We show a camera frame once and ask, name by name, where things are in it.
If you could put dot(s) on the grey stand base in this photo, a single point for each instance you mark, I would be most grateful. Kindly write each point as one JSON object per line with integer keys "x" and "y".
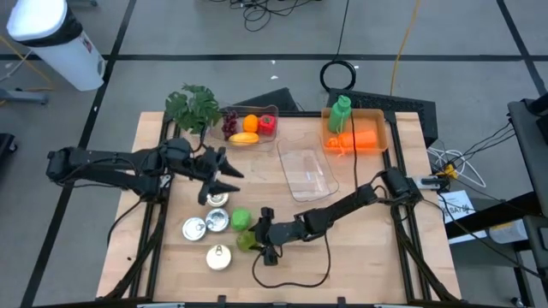
{"x": 25, "y": 96}

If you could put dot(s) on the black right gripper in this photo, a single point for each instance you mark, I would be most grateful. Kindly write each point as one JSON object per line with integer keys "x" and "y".
{"x": 280, "y": 234}

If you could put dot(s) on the black equipment cart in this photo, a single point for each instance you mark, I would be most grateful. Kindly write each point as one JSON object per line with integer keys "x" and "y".
{"x": 526, "y": 137}

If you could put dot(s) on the black flat panel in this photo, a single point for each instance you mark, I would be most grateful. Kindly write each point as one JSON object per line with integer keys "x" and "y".
{"x": 274, "y": 100}

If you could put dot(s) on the black caster base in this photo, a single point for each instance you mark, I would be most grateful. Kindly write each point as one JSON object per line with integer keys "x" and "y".
{"x": 6, "y": 143}

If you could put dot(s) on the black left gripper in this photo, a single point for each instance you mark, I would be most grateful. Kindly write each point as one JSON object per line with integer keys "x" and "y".
{"x": 207, "y": 164}

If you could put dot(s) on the green apple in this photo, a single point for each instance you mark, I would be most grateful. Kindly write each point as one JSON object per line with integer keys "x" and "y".
{"x": 240, "y": 219}

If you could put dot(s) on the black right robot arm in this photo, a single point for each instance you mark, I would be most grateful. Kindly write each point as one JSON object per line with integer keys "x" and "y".
{"x": 342, "y": 207}

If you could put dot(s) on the green pear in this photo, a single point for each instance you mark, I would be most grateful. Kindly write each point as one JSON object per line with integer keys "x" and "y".
{"x": 245, "y": 241}

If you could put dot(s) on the orange plastic bottle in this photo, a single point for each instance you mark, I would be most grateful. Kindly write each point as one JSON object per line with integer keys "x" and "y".
{"x": 359, "y": 140}

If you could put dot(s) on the white box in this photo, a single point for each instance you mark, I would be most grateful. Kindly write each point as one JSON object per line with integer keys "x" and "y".
{"x": 509, "y": 231}

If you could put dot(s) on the red grape bunch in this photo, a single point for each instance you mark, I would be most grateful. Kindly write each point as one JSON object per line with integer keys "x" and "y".
{"x": 229, "y": 126}

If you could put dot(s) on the blue label tin can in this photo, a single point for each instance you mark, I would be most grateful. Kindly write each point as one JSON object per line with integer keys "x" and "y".
{"x": 218, "y": 257}

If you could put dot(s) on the orange translucent plastic bin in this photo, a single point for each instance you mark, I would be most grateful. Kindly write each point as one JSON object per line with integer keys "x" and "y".
{"x": 377, "y": 117}

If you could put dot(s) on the silver lid tin can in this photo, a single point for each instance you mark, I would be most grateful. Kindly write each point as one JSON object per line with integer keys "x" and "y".
{"x": 194, "y": 229}

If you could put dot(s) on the white printed paper sheet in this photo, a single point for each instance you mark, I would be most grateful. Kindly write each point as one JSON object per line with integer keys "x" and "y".
{"x": 460, "y": 209}

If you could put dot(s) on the yellow power plug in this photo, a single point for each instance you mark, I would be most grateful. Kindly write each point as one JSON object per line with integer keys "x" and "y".
{"x": 449, "y": 171}

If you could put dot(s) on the orange fruit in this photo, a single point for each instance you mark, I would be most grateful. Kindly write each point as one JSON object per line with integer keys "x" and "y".
{"x": 250, "y": 123}

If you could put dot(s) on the clear plastic bin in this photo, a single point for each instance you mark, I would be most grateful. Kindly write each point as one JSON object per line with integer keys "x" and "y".
{"x": 306, "y": 171}
{"x": 269, "y": 144}

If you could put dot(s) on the green plastic bottle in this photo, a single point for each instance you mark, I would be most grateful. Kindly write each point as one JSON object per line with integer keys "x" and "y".
{"x": 339, "y": 115}

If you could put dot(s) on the white trash can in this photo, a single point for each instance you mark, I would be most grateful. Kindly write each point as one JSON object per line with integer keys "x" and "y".
{"x": 64, "y": 55}

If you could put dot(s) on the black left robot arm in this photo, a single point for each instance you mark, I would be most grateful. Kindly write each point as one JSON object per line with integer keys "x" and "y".
{"x": 107, "y": 164}

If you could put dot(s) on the yellow mango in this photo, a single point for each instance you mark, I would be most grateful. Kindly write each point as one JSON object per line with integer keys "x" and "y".
{"x": 244, "y": 138}

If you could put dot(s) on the black aluminium rig frame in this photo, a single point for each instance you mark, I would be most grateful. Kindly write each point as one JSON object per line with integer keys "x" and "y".
{"x": 299, "y": 114}

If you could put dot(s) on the green potted plant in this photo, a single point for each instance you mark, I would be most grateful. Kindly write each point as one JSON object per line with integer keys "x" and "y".
{"x": 192, "y": 109}

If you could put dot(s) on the red bell pepper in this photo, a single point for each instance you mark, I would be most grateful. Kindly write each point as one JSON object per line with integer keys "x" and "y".
{"x": 267, "y": 125}

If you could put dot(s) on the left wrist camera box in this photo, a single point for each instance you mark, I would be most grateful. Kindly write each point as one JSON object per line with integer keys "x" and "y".
{"x": 177, "y": 149}

